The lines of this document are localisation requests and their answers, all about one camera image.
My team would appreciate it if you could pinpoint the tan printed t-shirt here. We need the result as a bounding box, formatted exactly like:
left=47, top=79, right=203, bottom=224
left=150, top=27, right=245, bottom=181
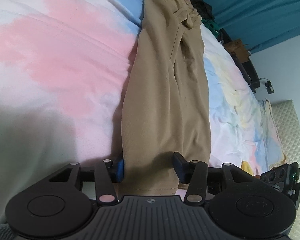
left=119, top=0, right=211, bottom=196

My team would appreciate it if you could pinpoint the yellow plush toy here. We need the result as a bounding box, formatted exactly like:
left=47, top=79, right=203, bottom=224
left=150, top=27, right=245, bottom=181
left=241, top=161, right=254, bottom=176

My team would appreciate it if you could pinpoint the quilted beige headboard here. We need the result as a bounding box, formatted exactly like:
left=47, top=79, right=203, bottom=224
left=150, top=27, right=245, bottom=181
left=266, top=100, right=300, bottom=239

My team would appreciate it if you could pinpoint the pastel tie-dye bed cover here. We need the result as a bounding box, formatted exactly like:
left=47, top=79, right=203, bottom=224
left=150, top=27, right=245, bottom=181
left=0, top=0, right=287, bottom=225

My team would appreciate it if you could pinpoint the black garment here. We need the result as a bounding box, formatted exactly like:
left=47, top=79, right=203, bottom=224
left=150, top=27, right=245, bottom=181
left=190, top=0, right=215, bottom=20

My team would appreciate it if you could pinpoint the blue curtain right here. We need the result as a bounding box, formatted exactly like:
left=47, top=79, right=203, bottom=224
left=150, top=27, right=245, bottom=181
left=204, top=0, right=300, bottom=53

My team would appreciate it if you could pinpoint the wall socket with charger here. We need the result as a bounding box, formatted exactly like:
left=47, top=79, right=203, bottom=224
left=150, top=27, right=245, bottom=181
left=259, top=77, right=274, bottom=94

